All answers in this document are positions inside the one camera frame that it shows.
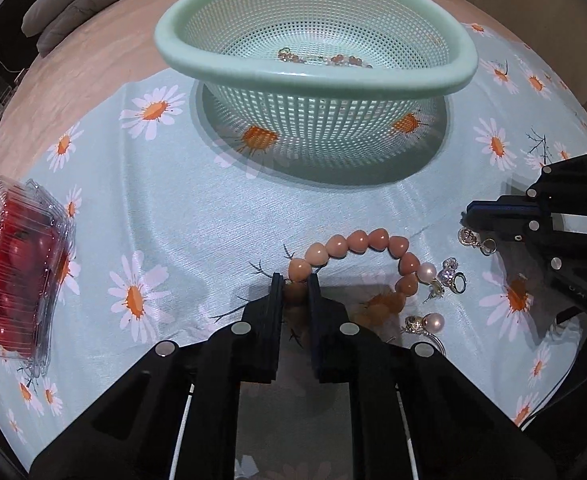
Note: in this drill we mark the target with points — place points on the mint green plastic basket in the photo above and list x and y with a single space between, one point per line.
318 75

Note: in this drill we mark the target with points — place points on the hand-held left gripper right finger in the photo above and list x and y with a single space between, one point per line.
314 305

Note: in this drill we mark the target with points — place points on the clear plastic box of tomatoes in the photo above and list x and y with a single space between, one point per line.
16 270

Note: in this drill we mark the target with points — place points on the pearl earring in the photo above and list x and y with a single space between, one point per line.
433 322
427 273

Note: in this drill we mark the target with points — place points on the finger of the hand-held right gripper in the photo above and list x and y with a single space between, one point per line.
511 232
493 206

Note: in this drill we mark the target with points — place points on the daisy print blue tablecloth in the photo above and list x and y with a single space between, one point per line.
173 220

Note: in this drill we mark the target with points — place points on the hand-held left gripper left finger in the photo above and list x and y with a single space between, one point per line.
277 305

